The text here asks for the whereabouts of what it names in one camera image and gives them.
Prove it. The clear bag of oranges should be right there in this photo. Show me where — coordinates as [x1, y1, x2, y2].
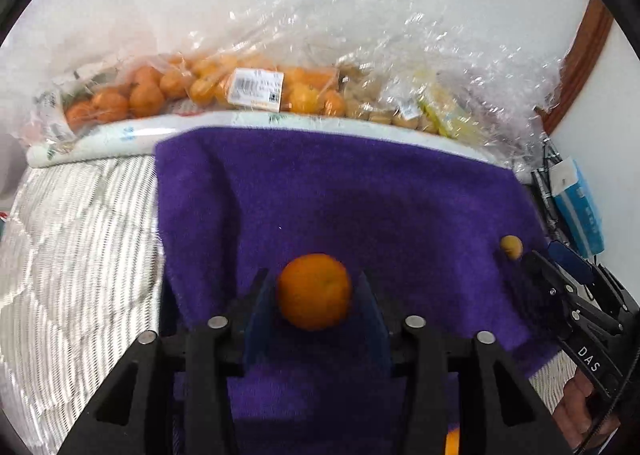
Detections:
[19, 0, 346, 146]

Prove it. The person's right hand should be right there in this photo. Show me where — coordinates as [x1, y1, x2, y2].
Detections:
[552, 368, 596, 451]

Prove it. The striped quilted mattress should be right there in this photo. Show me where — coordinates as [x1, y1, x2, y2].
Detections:
[1, 156, 164, 454]

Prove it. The clear bag of mixed fruit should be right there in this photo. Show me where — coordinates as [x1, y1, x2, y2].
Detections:
[278, 0, 561, 172]

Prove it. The brown wooden door frame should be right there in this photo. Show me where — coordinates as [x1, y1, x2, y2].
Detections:
[539, 0, 614, 134]

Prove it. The large orange top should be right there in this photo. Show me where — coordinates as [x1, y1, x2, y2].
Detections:
[276, 253, 354, 331]

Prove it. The purple towel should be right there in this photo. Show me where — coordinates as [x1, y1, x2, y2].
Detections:
[155, 128, 556, 454]

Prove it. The orange front large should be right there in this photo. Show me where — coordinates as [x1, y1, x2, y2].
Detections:
[445, 429, 460, 455]

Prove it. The small green-brown fruit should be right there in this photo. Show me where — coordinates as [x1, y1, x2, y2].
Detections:
[499, 235, 524, 261]

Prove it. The rolled white paper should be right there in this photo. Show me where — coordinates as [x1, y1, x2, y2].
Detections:
[26, 110, 500, 168]

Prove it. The blue tissue pack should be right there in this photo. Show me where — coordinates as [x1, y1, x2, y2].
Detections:
[549, 157, 605, 258]

